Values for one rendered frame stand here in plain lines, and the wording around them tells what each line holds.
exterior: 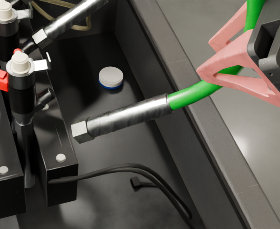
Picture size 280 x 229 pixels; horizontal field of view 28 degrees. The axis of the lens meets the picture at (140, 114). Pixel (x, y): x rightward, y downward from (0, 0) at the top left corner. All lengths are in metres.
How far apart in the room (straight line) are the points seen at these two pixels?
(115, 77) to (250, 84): 0.51
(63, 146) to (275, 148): 1.42
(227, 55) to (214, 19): 2.02
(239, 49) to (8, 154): 0.35
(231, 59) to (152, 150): 0.47
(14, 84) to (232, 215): 0.31
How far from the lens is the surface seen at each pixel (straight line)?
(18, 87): 0.58
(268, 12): 0.39
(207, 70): 0.44
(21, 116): 0.62
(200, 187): 0.78
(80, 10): 0.65
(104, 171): 0.60
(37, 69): 0.58
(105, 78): 0.92
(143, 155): 0.85
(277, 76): 0.37
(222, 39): 0.46
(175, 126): 0.82
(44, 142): 0.66
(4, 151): 0.66
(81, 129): 0.51
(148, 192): 0.81
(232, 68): 0.45
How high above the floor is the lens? 1.51
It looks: 49 degrees down
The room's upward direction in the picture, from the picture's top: 10 degrees clockwise
